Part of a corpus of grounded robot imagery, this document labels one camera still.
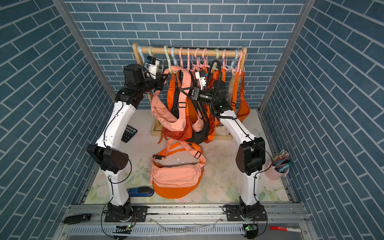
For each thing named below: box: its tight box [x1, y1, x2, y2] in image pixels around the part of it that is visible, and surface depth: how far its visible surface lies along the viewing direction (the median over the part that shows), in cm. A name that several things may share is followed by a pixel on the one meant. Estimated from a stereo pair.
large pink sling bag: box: [149, 138, 207, 188], surface depth 80 cm
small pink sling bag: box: [151, 66, 191, 130], surface depth 79 cm
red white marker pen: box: [270, 226, 302, 233], surface depth 71 cm
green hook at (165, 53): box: [163, 45, 172, 74], surface depth 71 cm
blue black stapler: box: [126, 187, 155, 197], surface depth 80 cm
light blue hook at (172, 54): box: [171, 47, 178, 66], surface depth 71 cm
